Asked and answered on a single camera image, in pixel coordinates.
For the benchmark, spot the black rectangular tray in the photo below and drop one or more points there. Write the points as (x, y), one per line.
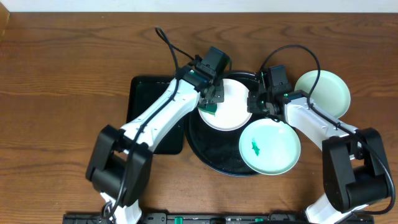
(144, 91)

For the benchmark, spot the light green plate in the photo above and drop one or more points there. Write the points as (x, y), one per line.
(331, 93)
(269, 147)

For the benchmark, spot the white plate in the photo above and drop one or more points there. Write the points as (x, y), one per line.
(232, 113)

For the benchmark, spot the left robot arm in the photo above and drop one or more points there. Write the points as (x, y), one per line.
(119, 167)

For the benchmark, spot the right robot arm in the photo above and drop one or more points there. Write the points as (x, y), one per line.
(356, 175)

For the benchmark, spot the green sponge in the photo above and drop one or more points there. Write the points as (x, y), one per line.
(208, 108)

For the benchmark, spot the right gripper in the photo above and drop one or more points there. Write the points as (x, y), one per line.
(252, 106)

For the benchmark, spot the black round tray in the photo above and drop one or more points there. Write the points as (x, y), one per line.
(217, 149)

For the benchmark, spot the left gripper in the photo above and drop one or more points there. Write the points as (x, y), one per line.
(214, 94)

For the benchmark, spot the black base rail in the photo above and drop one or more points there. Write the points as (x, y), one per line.
(162, 218)

